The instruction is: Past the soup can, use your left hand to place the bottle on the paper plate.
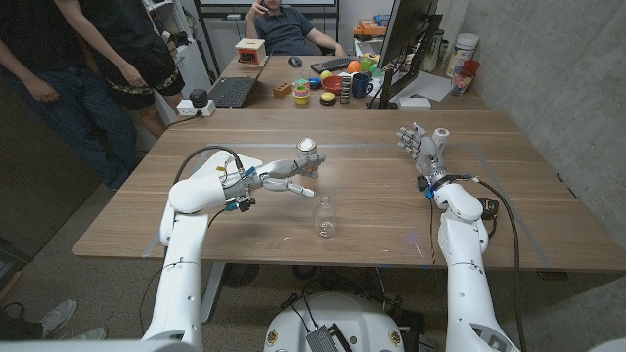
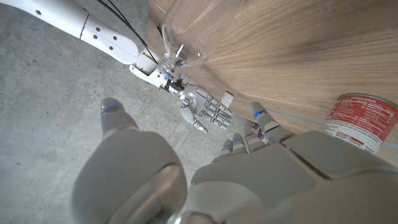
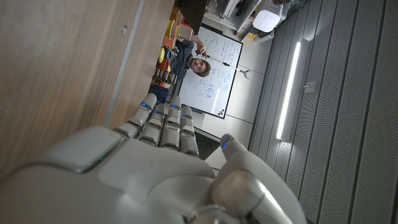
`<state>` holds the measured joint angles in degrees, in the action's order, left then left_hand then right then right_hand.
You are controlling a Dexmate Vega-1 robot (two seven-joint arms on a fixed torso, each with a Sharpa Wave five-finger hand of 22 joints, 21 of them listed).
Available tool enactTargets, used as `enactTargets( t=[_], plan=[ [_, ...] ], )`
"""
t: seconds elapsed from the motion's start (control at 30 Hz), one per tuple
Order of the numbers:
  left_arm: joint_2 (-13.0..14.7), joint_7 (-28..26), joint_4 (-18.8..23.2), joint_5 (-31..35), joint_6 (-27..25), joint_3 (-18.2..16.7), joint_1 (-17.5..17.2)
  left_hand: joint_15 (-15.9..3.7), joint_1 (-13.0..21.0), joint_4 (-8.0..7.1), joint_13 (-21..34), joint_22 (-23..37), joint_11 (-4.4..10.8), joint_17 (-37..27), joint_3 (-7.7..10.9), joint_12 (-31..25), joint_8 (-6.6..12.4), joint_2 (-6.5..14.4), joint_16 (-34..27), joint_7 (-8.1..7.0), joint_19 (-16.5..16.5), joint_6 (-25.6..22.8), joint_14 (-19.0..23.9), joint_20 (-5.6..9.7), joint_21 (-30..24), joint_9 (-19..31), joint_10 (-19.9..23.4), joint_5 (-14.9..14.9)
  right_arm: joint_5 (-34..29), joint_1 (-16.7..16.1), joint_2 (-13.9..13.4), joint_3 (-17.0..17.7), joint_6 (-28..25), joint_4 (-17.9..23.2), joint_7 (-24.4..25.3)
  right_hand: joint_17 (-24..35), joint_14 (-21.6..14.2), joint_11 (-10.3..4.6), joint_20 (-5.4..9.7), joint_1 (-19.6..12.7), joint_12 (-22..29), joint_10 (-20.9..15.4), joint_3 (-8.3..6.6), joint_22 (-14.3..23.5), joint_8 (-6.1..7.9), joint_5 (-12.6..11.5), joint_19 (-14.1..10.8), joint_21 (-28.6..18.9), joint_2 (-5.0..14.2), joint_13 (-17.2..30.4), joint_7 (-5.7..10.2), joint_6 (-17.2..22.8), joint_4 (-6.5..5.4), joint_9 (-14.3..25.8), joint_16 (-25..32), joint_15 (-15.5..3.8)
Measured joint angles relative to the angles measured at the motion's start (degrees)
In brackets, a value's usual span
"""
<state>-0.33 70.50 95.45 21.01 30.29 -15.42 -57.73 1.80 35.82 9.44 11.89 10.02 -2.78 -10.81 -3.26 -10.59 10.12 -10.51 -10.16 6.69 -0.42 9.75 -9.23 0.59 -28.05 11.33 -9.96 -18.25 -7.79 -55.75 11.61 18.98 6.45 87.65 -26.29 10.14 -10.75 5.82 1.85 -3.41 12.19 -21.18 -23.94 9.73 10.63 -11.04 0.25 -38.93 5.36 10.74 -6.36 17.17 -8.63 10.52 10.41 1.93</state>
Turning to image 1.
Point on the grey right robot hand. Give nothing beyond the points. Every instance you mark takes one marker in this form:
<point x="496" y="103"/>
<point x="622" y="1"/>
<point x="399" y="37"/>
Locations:
<point x="428" y="151"/>

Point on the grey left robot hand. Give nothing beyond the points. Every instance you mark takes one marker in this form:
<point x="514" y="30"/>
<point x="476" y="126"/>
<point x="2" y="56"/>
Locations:
<point x="281" y="168"/>

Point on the clear plastic bottle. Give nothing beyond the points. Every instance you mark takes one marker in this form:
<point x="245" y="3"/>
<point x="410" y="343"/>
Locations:
<point x="325" y="217"/>

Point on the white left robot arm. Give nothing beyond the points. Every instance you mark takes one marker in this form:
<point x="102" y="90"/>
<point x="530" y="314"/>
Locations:
<point x="181" y="254"/>

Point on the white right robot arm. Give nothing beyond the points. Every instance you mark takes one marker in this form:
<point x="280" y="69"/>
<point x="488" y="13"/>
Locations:
<point x="464" y="254"/>

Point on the red white soup can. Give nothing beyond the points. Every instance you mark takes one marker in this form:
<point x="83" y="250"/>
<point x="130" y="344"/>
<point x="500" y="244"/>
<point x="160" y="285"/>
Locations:
<point x="307" y="146"/>

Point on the white paper plate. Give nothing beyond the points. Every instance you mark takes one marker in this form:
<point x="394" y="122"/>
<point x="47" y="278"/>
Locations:
<point x="205" y="163"/>

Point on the white tape roll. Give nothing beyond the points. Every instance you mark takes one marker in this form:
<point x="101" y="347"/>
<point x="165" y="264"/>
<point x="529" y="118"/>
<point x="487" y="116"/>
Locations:
<point x="441" y="137"/>

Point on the small white box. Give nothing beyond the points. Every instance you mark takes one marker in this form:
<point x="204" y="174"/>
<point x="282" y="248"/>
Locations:
<point x="415" y="102"/>

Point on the white paper sheet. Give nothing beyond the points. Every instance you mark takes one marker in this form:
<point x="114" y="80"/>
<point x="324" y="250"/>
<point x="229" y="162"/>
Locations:
<point x="430" y="85"/>

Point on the stacked colourful cups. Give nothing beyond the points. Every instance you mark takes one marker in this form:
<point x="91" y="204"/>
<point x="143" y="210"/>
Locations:
<point x="301" y="95"/>

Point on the orange toy brick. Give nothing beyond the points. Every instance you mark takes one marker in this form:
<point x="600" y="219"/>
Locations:
<point x="282" y="90"/>

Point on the small black device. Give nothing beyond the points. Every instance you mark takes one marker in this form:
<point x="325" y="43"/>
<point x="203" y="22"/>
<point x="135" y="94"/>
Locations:
<point x="489" y="207"/>

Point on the yellow black disc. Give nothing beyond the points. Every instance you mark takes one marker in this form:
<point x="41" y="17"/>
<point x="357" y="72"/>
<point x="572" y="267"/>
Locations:
<point x="327" y="98"/>

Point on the black laptop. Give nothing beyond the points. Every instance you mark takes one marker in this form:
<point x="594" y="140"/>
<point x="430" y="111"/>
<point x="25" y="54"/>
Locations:
<point x="232" y="92"/>

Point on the blue round lid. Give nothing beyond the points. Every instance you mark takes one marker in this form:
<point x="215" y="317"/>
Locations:
<point x="315" y="83"/>

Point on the dark blue mug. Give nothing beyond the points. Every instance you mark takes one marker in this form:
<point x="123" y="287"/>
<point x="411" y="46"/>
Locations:
<point x="361" y="86"/>

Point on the red bowl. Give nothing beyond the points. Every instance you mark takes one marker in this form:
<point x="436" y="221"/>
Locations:
<point x="333" y="84"/>

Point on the black striped block stack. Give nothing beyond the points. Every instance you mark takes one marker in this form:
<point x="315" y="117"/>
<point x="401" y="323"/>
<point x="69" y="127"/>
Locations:
<point x="346" y="90"/>

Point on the yellow green ball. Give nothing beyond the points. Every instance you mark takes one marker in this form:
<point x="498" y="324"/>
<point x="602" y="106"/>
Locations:
<point x="325" y="74"/>

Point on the white cylindrical canister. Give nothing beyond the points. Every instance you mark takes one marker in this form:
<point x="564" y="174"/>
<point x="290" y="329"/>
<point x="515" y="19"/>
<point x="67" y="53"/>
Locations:
<point x="462" y="51"/>

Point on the black computer mouse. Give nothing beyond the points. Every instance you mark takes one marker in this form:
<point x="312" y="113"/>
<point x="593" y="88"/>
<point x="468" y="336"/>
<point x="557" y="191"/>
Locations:
<point x="295" y="61"/>

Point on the black power adapter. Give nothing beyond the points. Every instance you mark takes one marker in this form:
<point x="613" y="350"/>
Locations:
<point x="198" y="97"/>

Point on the orange ball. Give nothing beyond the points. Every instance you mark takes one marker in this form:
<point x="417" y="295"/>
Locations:
<point x="354" y="66"/>

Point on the white power strip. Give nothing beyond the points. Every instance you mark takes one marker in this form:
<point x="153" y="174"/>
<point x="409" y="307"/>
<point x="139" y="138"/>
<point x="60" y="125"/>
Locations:
<point x="183" y="108"/>

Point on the black keyboard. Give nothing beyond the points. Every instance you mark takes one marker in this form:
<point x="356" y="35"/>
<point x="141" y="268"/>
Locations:
<point x="335" y="64"/>

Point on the white red wooden box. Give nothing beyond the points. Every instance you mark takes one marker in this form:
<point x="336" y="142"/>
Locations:
<point x="250" y="49"/>

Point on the black computer monitor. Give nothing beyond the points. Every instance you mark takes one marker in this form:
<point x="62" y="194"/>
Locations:
<point x="406" y="29"/>

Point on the white shelf unit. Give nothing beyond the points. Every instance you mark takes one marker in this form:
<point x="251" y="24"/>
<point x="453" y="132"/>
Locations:
<point x="195" y="63"/>

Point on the orange boxes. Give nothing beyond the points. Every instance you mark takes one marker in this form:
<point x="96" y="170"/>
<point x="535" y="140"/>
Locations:
<point x="369" y="28"/>

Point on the seated person in blue polo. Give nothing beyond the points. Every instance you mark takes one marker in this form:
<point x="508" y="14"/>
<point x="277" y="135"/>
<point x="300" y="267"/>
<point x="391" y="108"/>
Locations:
<point x="286" y="31"/>

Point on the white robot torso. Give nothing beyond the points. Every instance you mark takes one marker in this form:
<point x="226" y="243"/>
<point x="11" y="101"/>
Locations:
<point x="337" y="313"/>

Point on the person in black shorts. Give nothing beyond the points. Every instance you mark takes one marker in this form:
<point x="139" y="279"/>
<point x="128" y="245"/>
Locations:
<point x="132" y="49"/>

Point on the person in blue jeans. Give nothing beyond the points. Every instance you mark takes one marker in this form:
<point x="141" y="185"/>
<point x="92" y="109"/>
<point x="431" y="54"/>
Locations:
<point x="73" y="98"/>

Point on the grey sneaker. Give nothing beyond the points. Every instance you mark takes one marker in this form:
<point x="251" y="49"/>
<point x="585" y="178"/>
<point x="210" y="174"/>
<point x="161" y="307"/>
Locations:
<point x="88" y="335"/>
<point x="58" y="315"/>

